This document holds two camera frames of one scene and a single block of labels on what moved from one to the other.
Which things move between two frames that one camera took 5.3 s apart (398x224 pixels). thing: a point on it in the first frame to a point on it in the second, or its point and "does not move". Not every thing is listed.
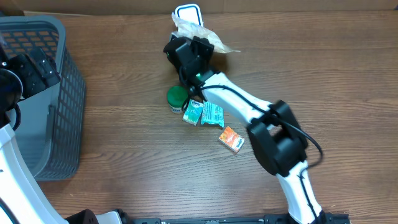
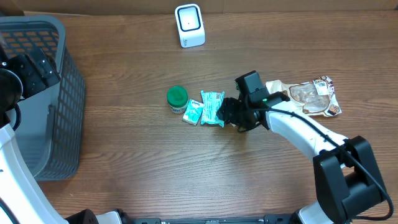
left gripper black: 28,69 does not move
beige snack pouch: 191,30 to 317,98
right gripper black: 201,43 to 227,112
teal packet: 192,111 does not move
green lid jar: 176,97 does not move
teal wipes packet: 212,114 does not move
